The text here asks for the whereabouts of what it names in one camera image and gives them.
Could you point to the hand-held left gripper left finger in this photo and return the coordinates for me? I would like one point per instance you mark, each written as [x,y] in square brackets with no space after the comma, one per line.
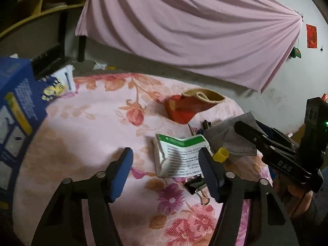
[123,174]

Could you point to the wooden shelf unit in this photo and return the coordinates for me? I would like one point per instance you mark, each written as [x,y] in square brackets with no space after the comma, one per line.
[30,7]

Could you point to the black metal bed leg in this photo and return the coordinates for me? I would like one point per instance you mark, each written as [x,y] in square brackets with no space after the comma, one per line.
[82,48]

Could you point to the pink draped curtain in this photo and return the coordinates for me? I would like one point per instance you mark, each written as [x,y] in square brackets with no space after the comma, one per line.
[179,25]

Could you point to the person's right hand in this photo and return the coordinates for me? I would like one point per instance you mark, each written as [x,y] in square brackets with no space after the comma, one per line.
[292,197]

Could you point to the yellow plastic cap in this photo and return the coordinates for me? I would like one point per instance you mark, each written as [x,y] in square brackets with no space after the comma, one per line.
[221,155]

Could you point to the grey face mask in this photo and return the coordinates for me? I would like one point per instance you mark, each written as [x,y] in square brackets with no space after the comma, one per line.
[225,135]

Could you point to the black binder clip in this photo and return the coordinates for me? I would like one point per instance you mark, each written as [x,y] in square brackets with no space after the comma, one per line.
[196,183]

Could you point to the pink floral blanket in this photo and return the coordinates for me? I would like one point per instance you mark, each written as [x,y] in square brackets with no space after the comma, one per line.
[89,123]

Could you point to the small dark object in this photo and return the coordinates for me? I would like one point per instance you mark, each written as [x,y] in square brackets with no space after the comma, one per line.
[206,125]

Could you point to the red wall poster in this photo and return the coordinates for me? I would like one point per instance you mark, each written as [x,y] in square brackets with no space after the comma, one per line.
[311,35]

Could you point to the green wall ornament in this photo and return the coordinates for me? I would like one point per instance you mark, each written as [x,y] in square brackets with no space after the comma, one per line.
[295,53]

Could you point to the white green medicine box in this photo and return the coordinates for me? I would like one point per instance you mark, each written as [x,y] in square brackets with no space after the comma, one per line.
[179,153]

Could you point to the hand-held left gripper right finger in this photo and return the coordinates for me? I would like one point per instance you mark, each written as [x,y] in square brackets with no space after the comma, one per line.
[207,171]

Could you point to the person's right forearm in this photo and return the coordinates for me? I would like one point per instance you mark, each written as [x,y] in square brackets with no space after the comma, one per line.
[317,210]

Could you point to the blue yellow cartoon packet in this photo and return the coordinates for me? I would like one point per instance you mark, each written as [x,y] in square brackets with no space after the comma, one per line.
[52,89]

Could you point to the red and tan pouch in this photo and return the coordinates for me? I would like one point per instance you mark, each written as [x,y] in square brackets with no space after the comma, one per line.
[184,107]

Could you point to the dark furniture panel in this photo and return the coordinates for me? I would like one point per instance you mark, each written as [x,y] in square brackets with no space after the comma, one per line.
[51,43]

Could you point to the blue cardboard box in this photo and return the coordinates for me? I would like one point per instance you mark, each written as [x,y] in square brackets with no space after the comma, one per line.
[20,102]

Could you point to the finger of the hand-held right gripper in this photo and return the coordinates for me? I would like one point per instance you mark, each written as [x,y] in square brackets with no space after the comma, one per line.
[278,133]
[253,135]

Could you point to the white paper scrap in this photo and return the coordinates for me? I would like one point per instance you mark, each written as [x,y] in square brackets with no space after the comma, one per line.
[99,65]

